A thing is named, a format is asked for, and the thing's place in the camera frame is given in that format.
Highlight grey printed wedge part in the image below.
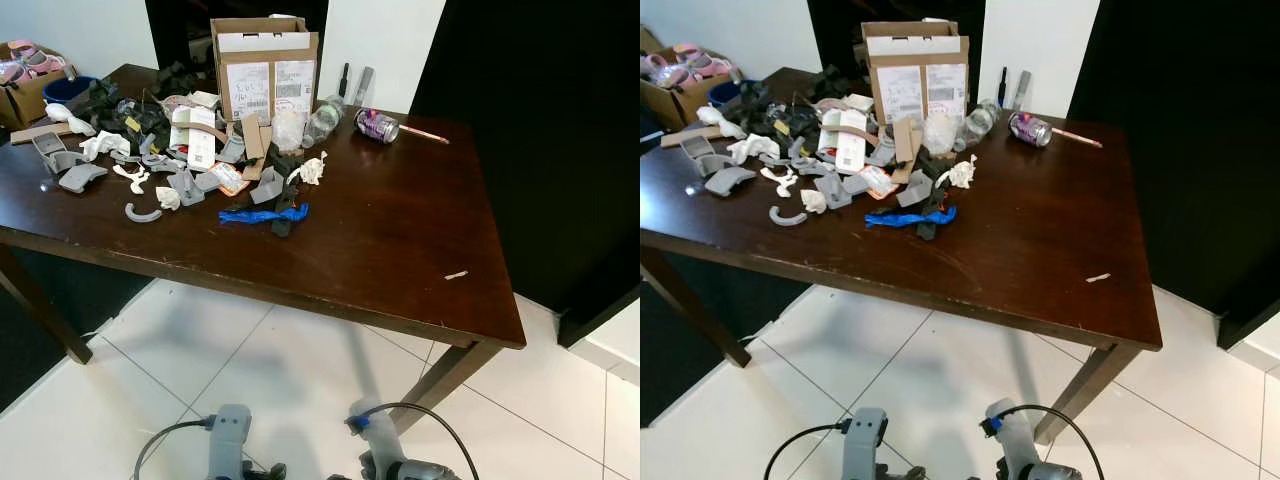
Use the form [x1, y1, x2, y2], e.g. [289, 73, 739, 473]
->
[704, 166, 758, 196]
[58, 163, 109, 193]

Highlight black cabinet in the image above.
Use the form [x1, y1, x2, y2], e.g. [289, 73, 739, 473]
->
[1065, 0, 1280, 351]
[410, 0, 641, 348]

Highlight open brown cardboard box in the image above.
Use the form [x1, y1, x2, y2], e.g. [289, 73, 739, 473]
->
[640, 28, 736, 129]
[0, 40, 77, 131]

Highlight pink plastic rolls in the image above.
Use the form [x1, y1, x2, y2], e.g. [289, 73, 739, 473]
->
[0, 40, 67, 85]
[648, 42, 736, 89]

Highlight grey printed clamp part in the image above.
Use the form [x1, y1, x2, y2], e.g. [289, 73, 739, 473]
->
[815, 172, 853, 209]
[168, 168, 206, 206]

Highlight white printed paper packet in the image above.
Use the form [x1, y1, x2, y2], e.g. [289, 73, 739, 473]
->
[820, 108, 869, 173]
[170, 105, 219, 171]

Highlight dark brown wooden table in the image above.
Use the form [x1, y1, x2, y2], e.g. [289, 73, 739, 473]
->
[0, 64, 528, 441]
[640, 67, 1164, 446]

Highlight blue plastic scrap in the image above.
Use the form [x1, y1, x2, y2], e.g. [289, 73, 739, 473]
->
[865, 206, 958, 229]
[219, 203, 311, 226]

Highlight grey printed block part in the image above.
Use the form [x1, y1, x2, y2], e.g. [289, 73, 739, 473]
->
[250, 168, 286, 205]
[897, 171, 934, 208]

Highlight brown cardboard piece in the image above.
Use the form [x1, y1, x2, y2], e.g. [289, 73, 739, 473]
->
[893, 116, 926, 184]
[240, 113, 273, 181]

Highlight purple drink can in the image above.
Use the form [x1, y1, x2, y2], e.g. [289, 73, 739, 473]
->
[355, 108, 401, 144]
[1008, 111, 1054, 148]

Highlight black cloth scrap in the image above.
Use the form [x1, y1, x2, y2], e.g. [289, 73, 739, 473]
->
[910, 150, 956, 241]
[262, 145, 311, 238]

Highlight clear crumpled plastic bag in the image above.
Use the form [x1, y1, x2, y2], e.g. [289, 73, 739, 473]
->
[922, 111, 959, 156]
[270, 108, 306, 153]

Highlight upright cardboard box with labels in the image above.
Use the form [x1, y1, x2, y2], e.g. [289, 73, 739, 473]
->
[210, 16, 321, 124]
[861, 20, 971, 127]

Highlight clear plastic bottle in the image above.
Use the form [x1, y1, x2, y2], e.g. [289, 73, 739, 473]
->
[955, 99, 1001, 152]
[303, 95, 347, 148]

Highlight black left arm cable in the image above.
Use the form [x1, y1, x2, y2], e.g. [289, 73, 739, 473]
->
[765, 424, 851, 480]
[133, 418, 216, 480]

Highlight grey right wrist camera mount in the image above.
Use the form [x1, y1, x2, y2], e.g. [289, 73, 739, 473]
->
[347, 402, 403, 471]
[983, 399, 1041, 471]

